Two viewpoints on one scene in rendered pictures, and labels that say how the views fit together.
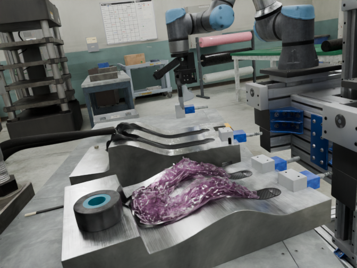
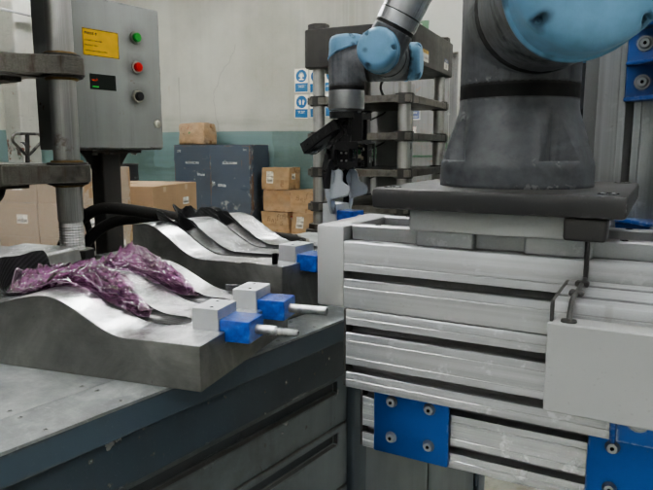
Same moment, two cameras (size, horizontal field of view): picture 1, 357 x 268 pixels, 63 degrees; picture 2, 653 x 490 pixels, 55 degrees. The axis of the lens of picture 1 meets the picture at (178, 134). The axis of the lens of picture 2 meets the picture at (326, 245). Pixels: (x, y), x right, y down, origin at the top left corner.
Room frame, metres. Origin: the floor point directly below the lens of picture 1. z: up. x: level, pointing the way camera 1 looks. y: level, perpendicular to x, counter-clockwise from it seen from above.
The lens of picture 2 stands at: (0.05, -0.80, 1.08)
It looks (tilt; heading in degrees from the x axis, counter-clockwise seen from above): 9 degrees down; 37
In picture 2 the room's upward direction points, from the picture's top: straight up
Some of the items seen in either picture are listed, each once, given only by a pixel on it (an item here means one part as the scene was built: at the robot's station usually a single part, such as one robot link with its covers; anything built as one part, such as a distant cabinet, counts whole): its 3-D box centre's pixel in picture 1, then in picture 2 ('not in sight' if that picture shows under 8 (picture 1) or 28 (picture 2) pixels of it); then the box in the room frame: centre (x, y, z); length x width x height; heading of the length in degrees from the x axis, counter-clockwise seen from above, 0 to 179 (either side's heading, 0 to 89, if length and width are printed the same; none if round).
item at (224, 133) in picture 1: (241, 135); (319, 262); (0.85, -0.19, 0.89); 0.13 x 0.05 x 0.05; 91
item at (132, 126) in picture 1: (158, 133); (228, 230); (0.90, 0.06, 0.92); 0.35 x 0.16 x 0.09; 91
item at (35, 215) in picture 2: not in sight; (48, 224); (2.72, 3.99, 0.47); 1.22 x 0.80 x 0.94; 106
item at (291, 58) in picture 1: (297, 53); not in sight; (1.17, -0.51, 1.09); 0.15 x 0.15 x 0.10
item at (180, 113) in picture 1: (191, 108); (354, 217); (1.14, -0.07, 0.93); 0.13 x 0.05 x 0.05; 91
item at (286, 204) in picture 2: not in sight; (295, 199); (6.18, 4.24, 0.42); 0.86 x 0.33 x 0.83; 102
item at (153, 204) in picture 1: (189, 184); (97, 272); (0.56, -0.01, 0.90); 0.26 x 0.18 x 0.08; 108
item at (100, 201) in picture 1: (99, 209); not in sight; (0.45, 0.15, 0.93); 0.08 x 0.08 x 0.04
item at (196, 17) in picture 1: (203, 22); (393, 60); (1.16, -0.14, 1.25); 0.11 x 0.11 x 0.08; 20
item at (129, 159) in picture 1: (155, 147); (227, 254); (0.91, 0.08, 0.87); 0.50 x 0.26 x 0.14; 91
